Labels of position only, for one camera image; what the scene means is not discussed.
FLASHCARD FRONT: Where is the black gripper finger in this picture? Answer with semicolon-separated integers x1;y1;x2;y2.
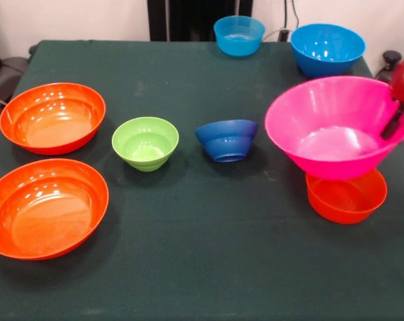
381;101;404;140

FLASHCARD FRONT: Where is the large pink bowl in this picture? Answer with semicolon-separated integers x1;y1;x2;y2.
264;76;404;181

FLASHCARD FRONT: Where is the large light blue bowl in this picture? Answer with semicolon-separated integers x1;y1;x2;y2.
290;23;367;80

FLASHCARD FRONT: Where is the small orange bowl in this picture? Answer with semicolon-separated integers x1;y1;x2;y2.
305;168;389;225

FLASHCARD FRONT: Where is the dark blue bowl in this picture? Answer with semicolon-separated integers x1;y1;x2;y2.
194;119;260;164

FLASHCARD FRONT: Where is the small light blue bowl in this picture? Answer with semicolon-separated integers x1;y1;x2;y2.
213;15;266;57

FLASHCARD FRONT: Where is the dark grey floor base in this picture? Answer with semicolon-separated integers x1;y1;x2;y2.
375;49;404;84
0;45;39;98

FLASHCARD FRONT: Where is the dark green tablecloth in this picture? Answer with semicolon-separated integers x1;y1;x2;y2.
0;39;404;321

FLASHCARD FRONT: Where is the green bowl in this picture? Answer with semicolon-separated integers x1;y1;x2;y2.
111;116;180;173

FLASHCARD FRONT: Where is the large orange bowl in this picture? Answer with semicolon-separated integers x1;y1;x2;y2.
0;82;106;156
0;158;110;261

